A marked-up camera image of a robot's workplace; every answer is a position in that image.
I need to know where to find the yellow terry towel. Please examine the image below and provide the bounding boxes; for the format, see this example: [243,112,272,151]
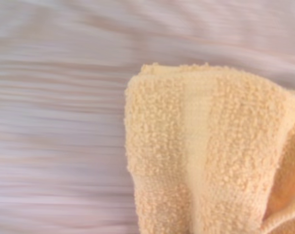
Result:
[123,61,295,234]

